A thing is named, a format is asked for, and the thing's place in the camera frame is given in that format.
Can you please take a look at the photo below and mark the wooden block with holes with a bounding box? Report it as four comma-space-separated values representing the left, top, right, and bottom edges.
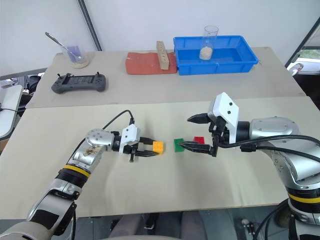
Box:
156, 40, 171, 71

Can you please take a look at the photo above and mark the clear beaker with grains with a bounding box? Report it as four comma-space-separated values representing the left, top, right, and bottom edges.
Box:
59, 44, 91, 70

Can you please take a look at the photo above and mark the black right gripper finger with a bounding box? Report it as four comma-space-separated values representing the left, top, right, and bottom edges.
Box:
187, 113, 212, 125
179, 140, 214, 154

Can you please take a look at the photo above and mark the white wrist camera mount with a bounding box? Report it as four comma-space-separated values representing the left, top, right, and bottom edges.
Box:
207, 92, 241, 145
118, 124, 141, 155

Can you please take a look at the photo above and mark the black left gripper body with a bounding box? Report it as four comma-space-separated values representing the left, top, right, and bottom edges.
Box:
122, 141, 141, 164

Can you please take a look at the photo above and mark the black cable under table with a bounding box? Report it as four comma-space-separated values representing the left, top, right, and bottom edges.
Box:
254, 199, 291, 240

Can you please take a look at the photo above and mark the white side table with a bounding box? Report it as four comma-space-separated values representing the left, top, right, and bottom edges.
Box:
0, 84, 24, 139

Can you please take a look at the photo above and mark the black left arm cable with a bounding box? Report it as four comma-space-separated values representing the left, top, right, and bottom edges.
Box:
100, 109, 136, 131

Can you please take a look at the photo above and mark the grey metal pole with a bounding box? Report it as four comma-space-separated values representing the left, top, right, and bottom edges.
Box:
75, 0, 103, 52

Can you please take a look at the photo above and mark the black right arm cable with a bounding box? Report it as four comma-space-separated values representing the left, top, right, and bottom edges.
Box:
215, 134, 320, 164

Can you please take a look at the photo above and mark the grey handheld controller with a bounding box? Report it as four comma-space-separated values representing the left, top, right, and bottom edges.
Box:
50, 72, 109, 95

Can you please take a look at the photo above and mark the yellow toy brick cube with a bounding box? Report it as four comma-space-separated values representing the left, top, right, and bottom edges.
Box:
152, 140, 167, 156

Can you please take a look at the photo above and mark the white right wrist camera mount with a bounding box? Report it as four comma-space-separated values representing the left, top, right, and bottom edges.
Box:
207, 92, 241, 145

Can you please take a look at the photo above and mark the glass cup with spoon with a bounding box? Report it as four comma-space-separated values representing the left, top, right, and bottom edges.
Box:
44, 31, 85, 62

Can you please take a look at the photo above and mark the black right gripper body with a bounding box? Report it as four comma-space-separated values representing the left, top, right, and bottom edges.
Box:
208, 115, 231, 158

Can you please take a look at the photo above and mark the blue plastic bin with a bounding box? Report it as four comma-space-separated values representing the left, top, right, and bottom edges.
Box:
172, 35, 260, 76

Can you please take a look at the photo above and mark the clear flask with grains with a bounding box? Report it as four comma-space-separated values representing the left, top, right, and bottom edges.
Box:
198, 24, 220, 61

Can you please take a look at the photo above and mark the dark window frame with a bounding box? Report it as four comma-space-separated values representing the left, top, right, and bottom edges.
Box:
284, 16, 320, 69

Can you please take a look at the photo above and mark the red cloth mat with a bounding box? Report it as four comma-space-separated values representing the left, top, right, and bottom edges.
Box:
124, 50, 179, 76

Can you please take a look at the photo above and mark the green toy brick cube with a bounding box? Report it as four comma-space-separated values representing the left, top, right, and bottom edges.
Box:
173, 137, 186, 153

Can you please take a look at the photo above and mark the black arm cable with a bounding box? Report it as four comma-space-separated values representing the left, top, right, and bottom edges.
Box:
100, 109, 136, 131
215, 134, 320, 164

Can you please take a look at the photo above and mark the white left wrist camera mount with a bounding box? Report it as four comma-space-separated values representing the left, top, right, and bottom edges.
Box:
118, 124, 141, 155

